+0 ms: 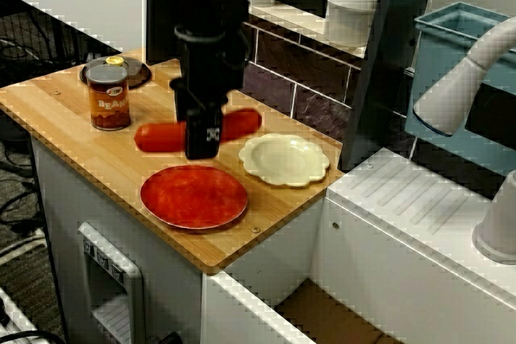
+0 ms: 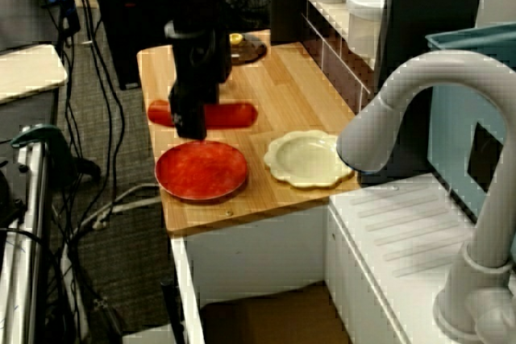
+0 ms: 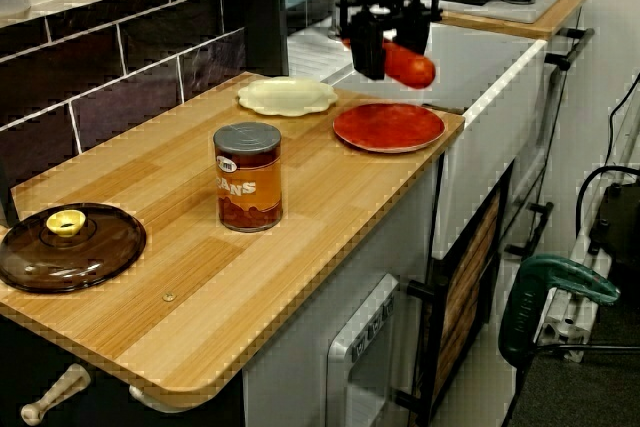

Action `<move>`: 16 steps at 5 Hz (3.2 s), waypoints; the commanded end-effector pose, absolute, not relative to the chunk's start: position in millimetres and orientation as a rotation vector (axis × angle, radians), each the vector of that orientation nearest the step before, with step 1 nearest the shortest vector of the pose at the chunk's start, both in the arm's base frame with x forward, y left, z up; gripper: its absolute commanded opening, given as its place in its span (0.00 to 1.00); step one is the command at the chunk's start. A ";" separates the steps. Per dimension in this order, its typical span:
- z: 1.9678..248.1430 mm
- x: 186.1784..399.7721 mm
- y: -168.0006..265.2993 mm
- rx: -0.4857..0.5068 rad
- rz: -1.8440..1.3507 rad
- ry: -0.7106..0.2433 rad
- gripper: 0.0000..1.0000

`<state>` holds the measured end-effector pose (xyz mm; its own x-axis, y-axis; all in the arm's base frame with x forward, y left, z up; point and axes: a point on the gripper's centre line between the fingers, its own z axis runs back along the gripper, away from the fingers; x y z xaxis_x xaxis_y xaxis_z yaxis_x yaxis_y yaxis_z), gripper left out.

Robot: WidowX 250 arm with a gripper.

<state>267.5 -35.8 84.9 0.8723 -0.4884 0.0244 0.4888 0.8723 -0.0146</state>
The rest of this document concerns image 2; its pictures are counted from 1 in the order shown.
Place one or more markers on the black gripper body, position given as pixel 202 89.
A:
pixel 201 62

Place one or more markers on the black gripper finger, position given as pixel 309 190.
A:
pixel 211 92
pixel 189 114

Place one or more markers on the red toy sausage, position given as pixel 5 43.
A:
pixel 230 115

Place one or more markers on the brown glass lid yellow knob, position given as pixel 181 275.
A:
pixel 250 52

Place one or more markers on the red round plate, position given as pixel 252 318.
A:
pixel 201 171

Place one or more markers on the black computer case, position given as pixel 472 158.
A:
pixel 133 38

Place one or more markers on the cream scalloped plate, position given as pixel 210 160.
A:
pixel 302 158

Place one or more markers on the cream shelf ledge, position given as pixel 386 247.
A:
pixel 322 9

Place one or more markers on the white toy kitchen cabinet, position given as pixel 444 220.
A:
pixel 258 259

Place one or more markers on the cream side table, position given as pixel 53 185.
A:
pixel 28 70

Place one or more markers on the large white lidded jar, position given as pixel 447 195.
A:
pixel 364 17

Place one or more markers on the black electronics box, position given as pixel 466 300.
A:
pixel 10 199

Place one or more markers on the white toy sink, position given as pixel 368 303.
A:
pixel 403 219

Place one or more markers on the grey toy faucet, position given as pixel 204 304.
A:
pixel 443 70

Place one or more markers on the teal plastic bin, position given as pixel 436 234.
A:
pixel 447 118

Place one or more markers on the aluminium extrusion rail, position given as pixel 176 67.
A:
pixel 32 219

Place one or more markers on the dark grey shelf post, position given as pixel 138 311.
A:
pixel 423 5

